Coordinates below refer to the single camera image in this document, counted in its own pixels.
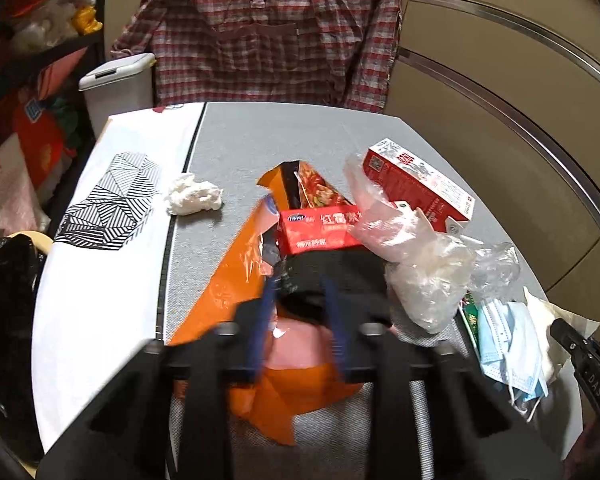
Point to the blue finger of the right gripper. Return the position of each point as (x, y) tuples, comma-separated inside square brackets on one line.
[(585, 357)]

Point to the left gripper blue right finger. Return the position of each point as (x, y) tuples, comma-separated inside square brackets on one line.
[(340, 346)]

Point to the white tissue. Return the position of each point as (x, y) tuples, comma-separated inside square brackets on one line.
[(189, 196)]

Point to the white paper sheet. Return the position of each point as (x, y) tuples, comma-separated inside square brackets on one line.
[(557, 416)]

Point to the orange red plastic bag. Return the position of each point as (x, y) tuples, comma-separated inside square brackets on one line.
[(42, 140)]

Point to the white lidded trash bin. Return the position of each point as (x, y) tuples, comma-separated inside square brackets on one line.
[(118, 86)]

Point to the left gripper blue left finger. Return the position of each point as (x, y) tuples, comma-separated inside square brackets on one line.
[(261, 316)]

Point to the red drink carton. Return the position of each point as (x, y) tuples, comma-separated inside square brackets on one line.
[(316, 229)]

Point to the black metal shelf rack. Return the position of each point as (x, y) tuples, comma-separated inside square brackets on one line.
[(43, 57)]

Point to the clear plastic bag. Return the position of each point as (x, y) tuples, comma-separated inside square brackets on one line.
[(429, 272)]

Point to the beige cabinet with metal trim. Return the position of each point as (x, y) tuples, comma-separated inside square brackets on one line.
[(508, 91)]

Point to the black bag lined basin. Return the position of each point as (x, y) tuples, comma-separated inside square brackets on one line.
[(20, 265)]

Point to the blue face mask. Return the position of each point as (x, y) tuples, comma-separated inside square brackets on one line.
[(510, 353)]

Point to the red plaid shirt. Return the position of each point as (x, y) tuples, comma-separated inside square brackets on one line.
[(325, 52)]

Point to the pink white rice bag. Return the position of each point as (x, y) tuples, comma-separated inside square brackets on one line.
[(20, 209)]

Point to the orange plastic snack wrapper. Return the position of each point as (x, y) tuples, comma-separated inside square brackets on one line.
[(294, 372)]

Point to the yellow toy on shelf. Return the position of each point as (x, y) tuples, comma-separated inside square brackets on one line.
[(85, 22)]

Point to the red white milk carton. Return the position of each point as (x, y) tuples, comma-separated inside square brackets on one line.
[(404, 177)]

